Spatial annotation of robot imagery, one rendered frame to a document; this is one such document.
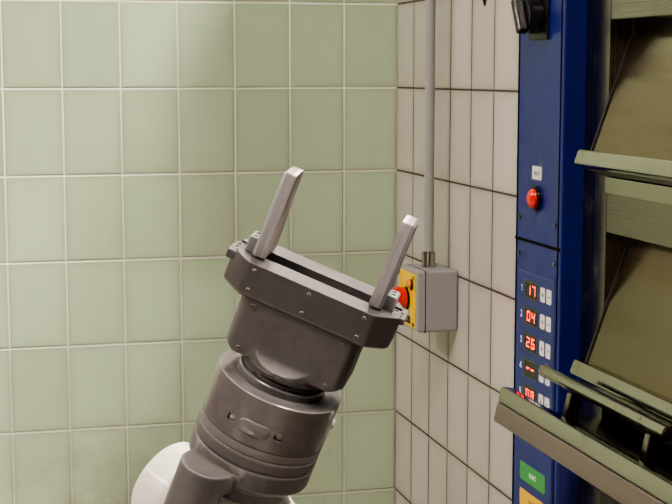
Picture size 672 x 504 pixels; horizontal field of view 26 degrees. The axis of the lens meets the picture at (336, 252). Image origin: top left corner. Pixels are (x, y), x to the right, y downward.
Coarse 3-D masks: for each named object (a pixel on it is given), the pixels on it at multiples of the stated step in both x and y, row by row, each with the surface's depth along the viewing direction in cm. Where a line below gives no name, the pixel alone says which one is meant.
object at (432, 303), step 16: (400, 272) 241; (416, 272) 234; (432, 272) 234; (448, 272) 235; (416, 288) 234; (432, 288) 234; (448, 288) 235; (416, 304) 234; (432, 304) 234; (448, 304) 235; (416, 320) 234; (432, 320) 235; (448, 320) 235
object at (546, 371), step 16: (544, 368) 177; (560, 384) 172; (576, 384) 167; (576, 400) 168; (592, 400) 163; (608, 400) 159; (576, 416) 169; (624, 416) 155; (640, 416) 152; (656, 432) 148; (656, 448) 149; (656, 464) 149
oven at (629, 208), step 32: (608, 0) 178; (608, 32) 178; (608, 64) 178; (608, 96) 179; (608, 192) 178; (640, 192) 170; (608, 224) 180; (640, 224) 171; (608, 256) 181; (608, 288) 181; (608, 416) 184
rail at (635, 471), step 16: (512, 400) 174; (528, 400) 171; (528, 416) 169; (544, 416) 165; (560, 416) 164; (560, 432) 160; (576, 432) 157; (592, 448) 152; (608, 448) 149; (608, 464) 148; (624, 464) 145; (640, 464) 143; (640, 480) 141; (656, 480) 139; (656, 496) 138
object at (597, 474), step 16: (496, 416) 178; (512, 416) 174; (512, 432) 173; (528, 432) 168; (544, 432) 164; (592, 432) 170; (608, 432) 173; (624, 432) 176; (640, 432) 179; (544, 448) 163; (560, 448) 160; (576, 448) 157; (624, 448) 164; (640, 448) 166; (576, 464) 155; (592, 464) 152; (592, 480) 151; (608, 480) 148; (624, 480) 145; (624, 496) 144; (640, 496) 141
